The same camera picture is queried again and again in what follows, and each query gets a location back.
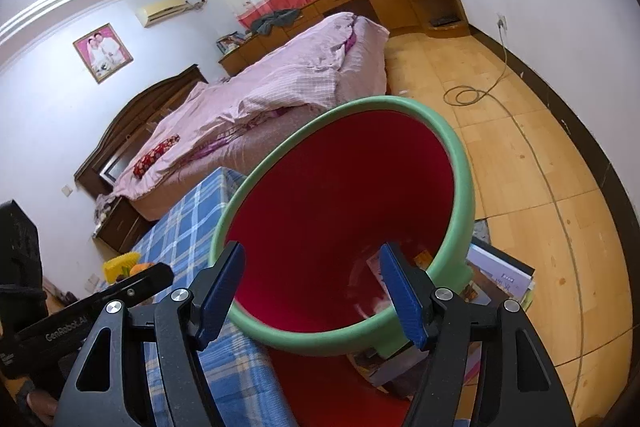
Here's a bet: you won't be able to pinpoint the bed with pink quilt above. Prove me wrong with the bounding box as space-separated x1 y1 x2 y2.
112 12 391 223

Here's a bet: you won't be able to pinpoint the dark grey clothes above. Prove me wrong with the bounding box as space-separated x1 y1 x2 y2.
250 9 307 35

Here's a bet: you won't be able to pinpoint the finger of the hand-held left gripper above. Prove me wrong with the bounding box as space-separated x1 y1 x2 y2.
122 263 176 303

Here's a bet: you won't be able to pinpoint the row of books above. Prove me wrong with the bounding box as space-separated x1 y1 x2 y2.
216 31 253 55

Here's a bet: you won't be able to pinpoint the red floral pillow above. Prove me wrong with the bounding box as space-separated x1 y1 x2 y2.
132 134 181 180

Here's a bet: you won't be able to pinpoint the framed wedding photo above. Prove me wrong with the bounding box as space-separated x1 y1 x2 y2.
73 23 134 84

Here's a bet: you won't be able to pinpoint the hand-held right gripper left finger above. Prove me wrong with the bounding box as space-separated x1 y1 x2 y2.
55 241 247 427

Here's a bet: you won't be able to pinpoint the dark wooden headboard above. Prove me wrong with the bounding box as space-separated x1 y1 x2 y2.
74 64 208 198

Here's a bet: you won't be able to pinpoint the pink cloth on nightstand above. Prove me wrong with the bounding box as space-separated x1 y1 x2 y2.
94 193 119 224

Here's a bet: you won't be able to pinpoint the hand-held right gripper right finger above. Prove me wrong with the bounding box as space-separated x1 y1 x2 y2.
378 243 576 427

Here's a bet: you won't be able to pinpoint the wall air conditioner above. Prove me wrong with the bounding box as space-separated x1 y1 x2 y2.
136 0 193 28

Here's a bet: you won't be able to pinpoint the yellow studded block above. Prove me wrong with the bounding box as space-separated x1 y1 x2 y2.
102 253 143 284

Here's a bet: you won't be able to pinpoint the dark wooden nightstand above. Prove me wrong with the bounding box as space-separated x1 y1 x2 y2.
95 197 156 254

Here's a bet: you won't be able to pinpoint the grey floor cable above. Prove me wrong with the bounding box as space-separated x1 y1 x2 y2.
442 14 591 408

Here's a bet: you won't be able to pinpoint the blue plaid table cloth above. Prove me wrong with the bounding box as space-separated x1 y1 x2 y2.
127 167 301 427

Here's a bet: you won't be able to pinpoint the person's left hand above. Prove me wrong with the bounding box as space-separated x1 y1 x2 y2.
26 393 60 427

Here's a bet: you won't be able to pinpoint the red bin with green rim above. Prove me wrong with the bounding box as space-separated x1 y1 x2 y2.
210 96 476 427

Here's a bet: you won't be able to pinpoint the pink checked quilt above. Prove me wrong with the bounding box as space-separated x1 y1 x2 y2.
112 12 391 200

